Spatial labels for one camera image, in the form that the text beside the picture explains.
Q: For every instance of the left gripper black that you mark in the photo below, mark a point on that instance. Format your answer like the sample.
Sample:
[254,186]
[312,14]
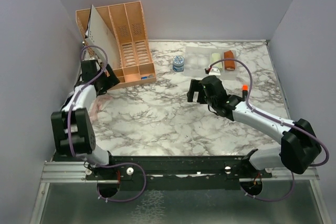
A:
[111,80]

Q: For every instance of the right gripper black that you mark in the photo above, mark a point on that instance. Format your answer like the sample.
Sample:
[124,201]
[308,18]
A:
[196,85]

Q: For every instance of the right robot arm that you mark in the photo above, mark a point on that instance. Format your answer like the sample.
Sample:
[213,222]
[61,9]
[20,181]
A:
[297,148]

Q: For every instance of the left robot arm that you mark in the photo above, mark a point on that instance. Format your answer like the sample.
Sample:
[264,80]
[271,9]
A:
[71,126]

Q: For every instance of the white pink underwear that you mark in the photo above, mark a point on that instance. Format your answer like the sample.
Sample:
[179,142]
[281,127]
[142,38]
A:
[98,110]

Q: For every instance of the white perforated board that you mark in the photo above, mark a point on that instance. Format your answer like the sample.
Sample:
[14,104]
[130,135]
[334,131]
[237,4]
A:
[99,34]

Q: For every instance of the clear plastic tray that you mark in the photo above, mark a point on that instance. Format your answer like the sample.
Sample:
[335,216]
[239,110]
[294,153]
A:
[199,58]

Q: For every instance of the small blue white jar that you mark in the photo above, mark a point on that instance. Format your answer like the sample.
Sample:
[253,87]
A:
[178,63]

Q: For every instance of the rolled cream cloth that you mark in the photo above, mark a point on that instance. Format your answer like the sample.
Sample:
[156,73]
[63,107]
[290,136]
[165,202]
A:
[217,66]

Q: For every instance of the rolled orange cloth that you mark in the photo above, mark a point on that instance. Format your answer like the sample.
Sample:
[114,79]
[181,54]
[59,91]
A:
[229,63]

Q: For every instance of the orange capped marker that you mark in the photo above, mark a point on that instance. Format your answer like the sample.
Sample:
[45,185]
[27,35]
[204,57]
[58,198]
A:
[245,91]

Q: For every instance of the blue item in organizer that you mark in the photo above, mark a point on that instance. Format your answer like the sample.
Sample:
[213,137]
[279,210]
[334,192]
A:
[147,77]

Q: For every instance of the orange desk file organizer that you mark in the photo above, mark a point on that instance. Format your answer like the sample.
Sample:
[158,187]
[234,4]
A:
[127,23]

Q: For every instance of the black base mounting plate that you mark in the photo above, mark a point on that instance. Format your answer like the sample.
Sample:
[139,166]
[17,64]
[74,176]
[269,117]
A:
[132,173]

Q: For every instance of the aluminium rail frame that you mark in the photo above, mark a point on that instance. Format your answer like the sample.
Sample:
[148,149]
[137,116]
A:
[65,196]

